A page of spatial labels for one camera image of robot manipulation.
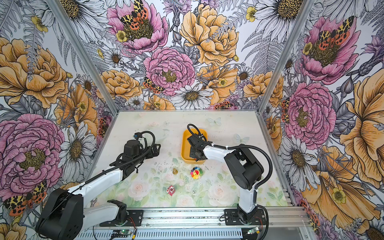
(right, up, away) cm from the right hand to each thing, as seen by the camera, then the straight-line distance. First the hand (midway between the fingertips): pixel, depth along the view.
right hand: (195, 157), depth 95 cm
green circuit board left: (-35, -31, -24) cm, 53 cm away
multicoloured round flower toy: (0, -7, -8) cm, 11 cm away
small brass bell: (-12, -7, -7) cm, 16 cm away
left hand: (-24, +5, -7) cm, 26 cm away
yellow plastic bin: (-7, +6, +7) cm, 12 cm away
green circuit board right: (+26, -30, -24) cm, 46 cm away
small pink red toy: (-13, -13, -18) cm, 25 cm away
